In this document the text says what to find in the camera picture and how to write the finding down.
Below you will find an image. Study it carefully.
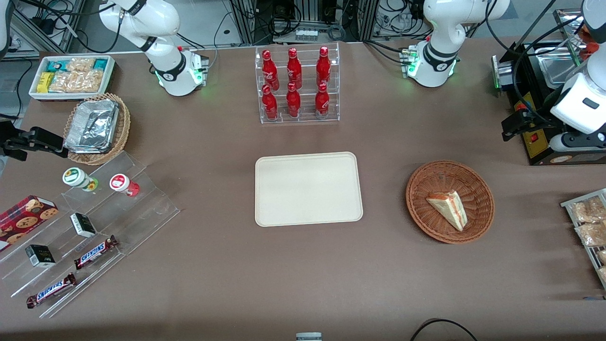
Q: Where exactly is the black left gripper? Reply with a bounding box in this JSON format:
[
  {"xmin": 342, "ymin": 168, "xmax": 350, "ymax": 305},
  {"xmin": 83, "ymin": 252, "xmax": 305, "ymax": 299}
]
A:
[{"xmin": 502, "ymin": 90, "xmax": 561, "ymax": 142}]

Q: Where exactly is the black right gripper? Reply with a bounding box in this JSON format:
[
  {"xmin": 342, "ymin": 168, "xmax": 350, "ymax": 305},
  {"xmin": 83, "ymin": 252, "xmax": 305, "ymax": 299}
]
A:
[{"xmin": 0, "ymin": 124, "xmax": 69, "ymax": 162}]

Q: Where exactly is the triangular sandwich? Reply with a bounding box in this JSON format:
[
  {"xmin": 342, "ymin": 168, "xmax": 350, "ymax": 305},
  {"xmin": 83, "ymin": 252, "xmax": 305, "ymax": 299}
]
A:
[{"xmin": 426, "ymin": 190, "xmax": 468, "ymax": 232}]

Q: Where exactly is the tray of packaged snacks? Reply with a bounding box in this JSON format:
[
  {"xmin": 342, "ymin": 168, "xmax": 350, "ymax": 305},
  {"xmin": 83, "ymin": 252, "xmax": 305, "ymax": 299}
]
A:
[{"xmin": 561, "ymin": 188, "xmax": 606, "ymax": 290}]

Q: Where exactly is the tan wicker basket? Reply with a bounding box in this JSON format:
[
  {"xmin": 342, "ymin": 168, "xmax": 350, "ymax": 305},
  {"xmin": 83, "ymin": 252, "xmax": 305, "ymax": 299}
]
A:
[{"xmin": 63, "ymin": 93, "xmax": 131, "ymax": 166}]

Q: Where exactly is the brown round wicker basket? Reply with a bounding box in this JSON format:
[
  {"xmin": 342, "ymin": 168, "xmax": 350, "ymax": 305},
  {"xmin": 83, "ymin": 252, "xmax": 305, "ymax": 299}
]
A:
[{"xmin": 406, "ymin": 160, "xmax": 495, "ymax": 245}]

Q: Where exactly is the beige rectangular serving tray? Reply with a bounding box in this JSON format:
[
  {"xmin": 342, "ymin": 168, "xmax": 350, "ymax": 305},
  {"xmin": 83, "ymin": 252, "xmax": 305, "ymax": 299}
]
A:
[{"xmin": 255, "ymin": 152, "xmax": 364, "ymax": 227}]

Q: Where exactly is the black food warmer cabinet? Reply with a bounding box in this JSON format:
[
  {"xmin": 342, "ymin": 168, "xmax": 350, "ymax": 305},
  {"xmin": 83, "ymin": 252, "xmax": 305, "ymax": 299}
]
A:
[{"xmin": 491, "ymin": 9, "xmax": 606, "ymax": 166}]

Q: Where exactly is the white plastic snack bin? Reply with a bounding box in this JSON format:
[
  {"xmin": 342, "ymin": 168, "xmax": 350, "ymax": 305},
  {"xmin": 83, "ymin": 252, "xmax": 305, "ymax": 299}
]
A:
[{"xmin": 28, "ymin": 55, "xmax": 116, "ymax": 101}]

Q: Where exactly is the green lid cup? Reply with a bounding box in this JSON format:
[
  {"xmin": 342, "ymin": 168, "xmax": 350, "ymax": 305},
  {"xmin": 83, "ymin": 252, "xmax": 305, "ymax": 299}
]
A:
[{"xmin": 62, "ymin": 167, "xmax": 99, "ymax": 192}]

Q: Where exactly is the steel warmer pan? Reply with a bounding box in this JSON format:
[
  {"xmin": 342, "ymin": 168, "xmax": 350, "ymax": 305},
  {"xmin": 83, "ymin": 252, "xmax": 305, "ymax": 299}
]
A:
[{"xmin": 539, "ymin": 53, "xmax": 582, "ymax": 90}]

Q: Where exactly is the silver foil container stack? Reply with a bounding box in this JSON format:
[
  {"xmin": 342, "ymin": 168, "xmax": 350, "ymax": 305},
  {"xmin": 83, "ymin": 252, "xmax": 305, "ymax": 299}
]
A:
[{"xmin": 64, "ymin": 99, "xmax": 119, "ymax": 154}]

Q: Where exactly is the red tartan cookie box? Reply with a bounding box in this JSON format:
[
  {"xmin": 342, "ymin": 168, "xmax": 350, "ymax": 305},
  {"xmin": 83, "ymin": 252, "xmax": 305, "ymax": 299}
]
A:
[{"xmin": 0, "ymin": 195, "xmax": 59, "ymax": 251}]

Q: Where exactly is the small black box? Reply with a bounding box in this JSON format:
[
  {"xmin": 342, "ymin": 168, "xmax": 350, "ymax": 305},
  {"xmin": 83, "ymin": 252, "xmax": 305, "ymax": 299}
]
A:
[
  {"xmin": 25, "ymin": 244, "xmax": 56, "ymax": 269},
  {"xmin": 70, "ymin": 213, "xmax": 98, "ymax": 238}
]

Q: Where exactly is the red lid cup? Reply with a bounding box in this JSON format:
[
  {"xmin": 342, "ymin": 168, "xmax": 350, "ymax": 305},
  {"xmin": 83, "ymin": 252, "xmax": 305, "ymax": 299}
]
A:
[{"xmin": 109, "ymin": 174, "xmax": 140, "ymax": 197}]

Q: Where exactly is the snickers chocolate bar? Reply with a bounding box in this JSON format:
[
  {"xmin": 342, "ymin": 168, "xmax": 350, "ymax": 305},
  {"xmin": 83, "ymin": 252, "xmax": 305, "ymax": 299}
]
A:
[
  {"xmin": 26, "ymin": 273, "xmax": 77, "ymax": 309},
  {"xmin": 74, "ymin": 235, "xmax": 118, "ymax": 270}
]

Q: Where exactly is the clear acrylic stepped display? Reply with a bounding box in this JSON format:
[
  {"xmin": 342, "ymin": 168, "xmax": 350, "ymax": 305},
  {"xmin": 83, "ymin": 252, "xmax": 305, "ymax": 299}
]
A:
[{"xmin": 0, "ymin": 151, "xmax": 180, "ymax": 319}]

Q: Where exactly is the red cola bottle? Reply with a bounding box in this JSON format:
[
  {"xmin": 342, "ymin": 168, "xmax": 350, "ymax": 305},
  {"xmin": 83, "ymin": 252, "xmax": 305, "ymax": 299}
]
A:
[
  {"xmin": 262, "ymin": 84, "xmax": 279, "ymax": 120},
  {"xmin": 315, "ymin": 83, "xmax": 330, "ymax": 119},
  {"xmin": 286, "ymin": 47, "xmax": 303, "ymax": 90},
  {"xmin": 286, "ymin": 82, "xmax": 302, "ymax": 118},
  {"xmin": 316, "ymin": 46, "xmax": 331, "ymax": 87},
  {"xmin": 262, "ymin": 50, "xmax": 280, "ymax": 91}
]

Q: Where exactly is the clear acrylic bottle rack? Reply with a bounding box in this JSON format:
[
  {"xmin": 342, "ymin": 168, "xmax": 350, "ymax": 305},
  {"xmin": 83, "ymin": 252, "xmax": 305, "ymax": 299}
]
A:
[{"xmin": 255, "ymin": 42, "xmax": 340, "ymax": 125}]

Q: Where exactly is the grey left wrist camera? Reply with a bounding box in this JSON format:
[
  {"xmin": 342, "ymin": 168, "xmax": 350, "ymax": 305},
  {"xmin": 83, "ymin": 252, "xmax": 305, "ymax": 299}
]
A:
[{"xmin": 549, "ymin": 132, "xmax": 606, "ymax": 153}]

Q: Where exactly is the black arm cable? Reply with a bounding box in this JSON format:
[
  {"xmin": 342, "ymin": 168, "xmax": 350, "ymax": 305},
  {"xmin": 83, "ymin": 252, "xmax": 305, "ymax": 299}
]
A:
[{"xmin": 485, "ymin": 0, "xmax": 606, "ymax": 128}]

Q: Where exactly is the aluminium profile frame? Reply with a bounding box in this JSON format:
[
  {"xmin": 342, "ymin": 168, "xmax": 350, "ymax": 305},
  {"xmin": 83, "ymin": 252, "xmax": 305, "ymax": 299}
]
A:
[
  {"xmin": 9, "ymin": 0, "xmax": 88, "ymax": 55},
  {"xmin": 231, "ymin": 0, "xmax": 379, "ymax": 45}
]

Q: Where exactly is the black looped table cable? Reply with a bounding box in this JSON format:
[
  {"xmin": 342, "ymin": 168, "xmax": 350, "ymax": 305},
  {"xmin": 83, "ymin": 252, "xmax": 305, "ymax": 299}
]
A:
[{"xmin": 410, "ymin": 318, "xmax": 479, "ymax": 341}]

